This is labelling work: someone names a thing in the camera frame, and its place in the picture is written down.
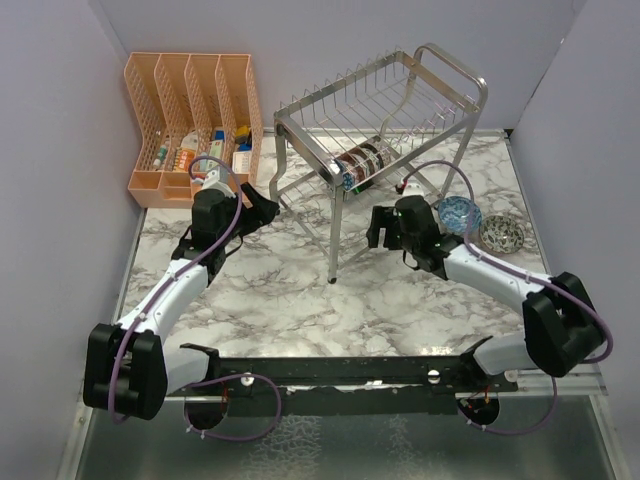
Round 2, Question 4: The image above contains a stainless steel dish rack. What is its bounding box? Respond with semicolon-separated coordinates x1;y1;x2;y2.
268;43;489;283

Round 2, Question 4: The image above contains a blue floral bowl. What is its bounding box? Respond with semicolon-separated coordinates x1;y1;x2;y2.
437;196;482;236

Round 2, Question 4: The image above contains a purple cable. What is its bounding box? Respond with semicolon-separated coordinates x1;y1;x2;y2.
108;155;283;442
399;159;615;434

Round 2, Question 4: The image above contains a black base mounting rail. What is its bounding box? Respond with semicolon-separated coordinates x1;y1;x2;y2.
99;344;521;416

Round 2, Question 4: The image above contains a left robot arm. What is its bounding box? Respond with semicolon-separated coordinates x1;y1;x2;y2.
82;183;279;422

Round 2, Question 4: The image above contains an orange plastic file organizer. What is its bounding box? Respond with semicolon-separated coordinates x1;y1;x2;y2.
124;52;264;208

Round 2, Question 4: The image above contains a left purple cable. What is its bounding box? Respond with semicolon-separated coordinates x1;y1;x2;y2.
108;155;283;442

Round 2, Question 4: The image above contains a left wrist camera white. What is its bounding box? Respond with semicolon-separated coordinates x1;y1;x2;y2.
193;167;234;196

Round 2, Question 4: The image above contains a white glue tube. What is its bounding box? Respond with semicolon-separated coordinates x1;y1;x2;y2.
152;142;169;171

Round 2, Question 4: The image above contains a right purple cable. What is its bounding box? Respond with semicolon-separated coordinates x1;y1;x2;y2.
399;159;615;434

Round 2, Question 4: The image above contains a pink dotted pattern bowl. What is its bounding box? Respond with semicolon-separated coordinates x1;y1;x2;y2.
350;147;373;184

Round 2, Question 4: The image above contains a red diamond pattern bowl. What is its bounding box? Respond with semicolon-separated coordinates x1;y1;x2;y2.
335;152;360;172

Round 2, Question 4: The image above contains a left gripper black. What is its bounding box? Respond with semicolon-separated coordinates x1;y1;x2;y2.
218;182;279;246

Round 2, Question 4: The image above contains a blue triangle pattern bowl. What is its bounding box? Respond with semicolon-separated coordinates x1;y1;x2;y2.
341;167;358;193

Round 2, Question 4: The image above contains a green white box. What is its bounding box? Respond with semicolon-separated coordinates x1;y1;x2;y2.
207;128;225;160

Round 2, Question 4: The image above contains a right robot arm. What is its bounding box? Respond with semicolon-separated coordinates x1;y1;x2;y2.
366;195;606;391

